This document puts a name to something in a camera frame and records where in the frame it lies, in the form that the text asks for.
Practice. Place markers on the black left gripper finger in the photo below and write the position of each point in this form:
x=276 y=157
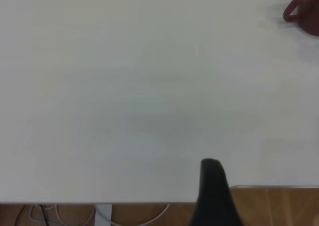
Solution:
x=214 y=198

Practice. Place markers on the red ceramic mug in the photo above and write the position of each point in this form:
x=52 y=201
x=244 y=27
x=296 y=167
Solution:
x=309 y=14

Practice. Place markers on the grey table leg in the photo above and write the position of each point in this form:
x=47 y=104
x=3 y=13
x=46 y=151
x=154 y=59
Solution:
x=103 y=214

